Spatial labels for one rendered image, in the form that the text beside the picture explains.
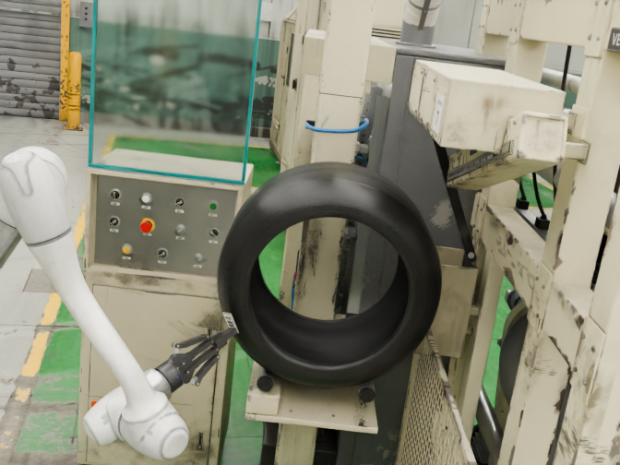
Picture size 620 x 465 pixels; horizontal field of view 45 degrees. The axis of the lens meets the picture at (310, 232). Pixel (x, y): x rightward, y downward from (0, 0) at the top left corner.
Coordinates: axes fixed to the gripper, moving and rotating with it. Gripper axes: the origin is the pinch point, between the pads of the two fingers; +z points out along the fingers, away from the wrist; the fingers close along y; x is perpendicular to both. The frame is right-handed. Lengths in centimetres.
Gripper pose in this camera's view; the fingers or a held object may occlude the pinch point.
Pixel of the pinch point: (223, 337)
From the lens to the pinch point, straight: 199.4
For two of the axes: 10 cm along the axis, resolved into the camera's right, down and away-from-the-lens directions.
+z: 6.9, -4.7, 5.5
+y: 3.9, 8.8, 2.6
